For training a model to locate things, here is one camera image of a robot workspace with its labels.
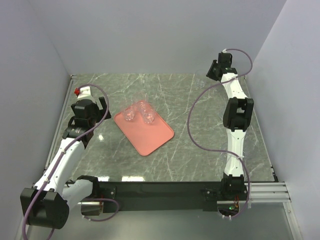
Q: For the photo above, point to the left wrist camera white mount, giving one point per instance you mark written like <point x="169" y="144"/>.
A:
<point x="84" y="93"/>

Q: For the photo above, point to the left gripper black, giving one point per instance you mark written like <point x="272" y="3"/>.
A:
<point x="101" y="99"/>

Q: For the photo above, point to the clear glass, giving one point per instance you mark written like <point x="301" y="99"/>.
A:
<point x="200" y="78"/>
<point x="148" y="114"/>
<point x="140" y="100"/>
<point x="129" y="112"/>

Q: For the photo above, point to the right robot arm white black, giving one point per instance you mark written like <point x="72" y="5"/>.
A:
<point x="236" y="119"/>

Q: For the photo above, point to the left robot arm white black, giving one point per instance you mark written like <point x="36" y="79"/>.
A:
<point x="47" y="204"/>

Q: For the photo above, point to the salmon pink plastic tray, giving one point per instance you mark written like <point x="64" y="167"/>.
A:
<point x="145" y="138"/>

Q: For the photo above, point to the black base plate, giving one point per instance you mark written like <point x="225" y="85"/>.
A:
<point x="159" y="196"/>

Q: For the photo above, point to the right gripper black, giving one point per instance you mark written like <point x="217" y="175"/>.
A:
<point x="209" y="74"/>

